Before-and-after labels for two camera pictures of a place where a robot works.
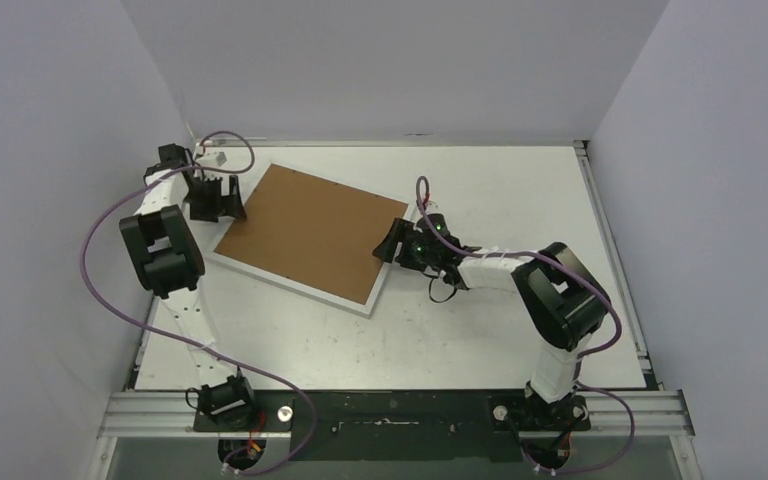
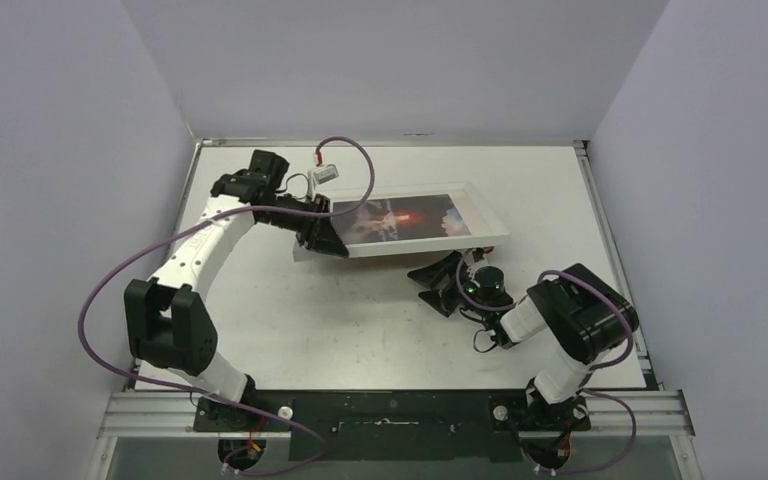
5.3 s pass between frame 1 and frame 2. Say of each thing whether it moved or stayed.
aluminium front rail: stayed
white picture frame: moved
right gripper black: moved
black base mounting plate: stayed
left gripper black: moved
